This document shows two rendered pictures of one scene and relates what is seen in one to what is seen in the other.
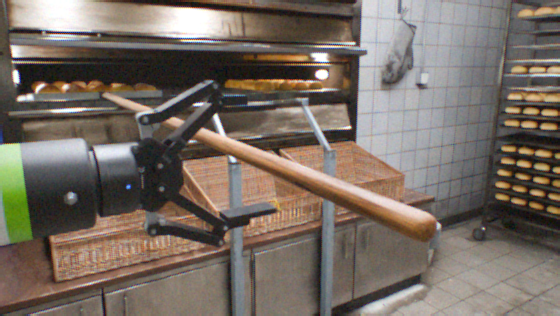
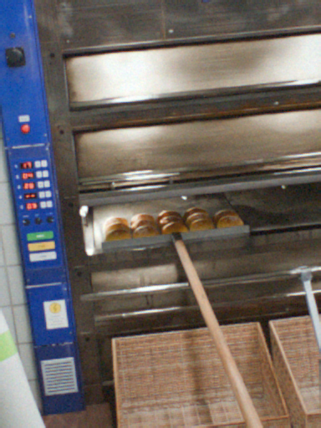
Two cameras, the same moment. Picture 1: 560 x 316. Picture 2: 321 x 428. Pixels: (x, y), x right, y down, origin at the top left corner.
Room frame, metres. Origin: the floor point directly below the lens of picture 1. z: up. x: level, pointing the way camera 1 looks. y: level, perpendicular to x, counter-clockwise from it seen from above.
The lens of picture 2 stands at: (-0.53, -0.38, 2.06)
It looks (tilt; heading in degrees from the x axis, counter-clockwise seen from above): 16 degrees down; 28
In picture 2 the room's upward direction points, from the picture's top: 5 degrees counter-clockwise
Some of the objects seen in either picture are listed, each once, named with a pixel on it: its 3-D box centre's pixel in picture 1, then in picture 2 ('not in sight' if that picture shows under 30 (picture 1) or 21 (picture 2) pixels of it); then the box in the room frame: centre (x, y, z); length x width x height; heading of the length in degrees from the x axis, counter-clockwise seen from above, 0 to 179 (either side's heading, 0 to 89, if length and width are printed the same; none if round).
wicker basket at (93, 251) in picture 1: (124, 211); (196, 394); (1.62, 0.66, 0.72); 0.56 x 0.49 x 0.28; 121
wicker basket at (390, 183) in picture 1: (340, 174); not in sight; (2.24, -0.35, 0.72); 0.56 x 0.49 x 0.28; 120
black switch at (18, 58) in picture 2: not in sight; (14, 49); (1.55, 1.18, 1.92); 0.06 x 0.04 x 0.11; 122
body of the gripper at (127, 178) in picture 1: (139, 175); not in sight; (0.42, 0.15, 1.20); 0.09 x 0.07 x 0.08; 122
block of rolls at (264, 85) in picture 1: (272, 84); not in sight; (2.82, 0.05, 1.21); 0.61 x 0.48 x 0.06; 32
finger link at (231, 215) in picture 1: (248, 211); not in sight; (0.49, 0.04, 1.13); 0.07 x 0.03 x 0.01; 122
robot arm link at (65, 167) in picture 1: (62, 185); not in sight; (0.39, 0.22, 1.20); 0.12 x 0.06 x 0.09; 32
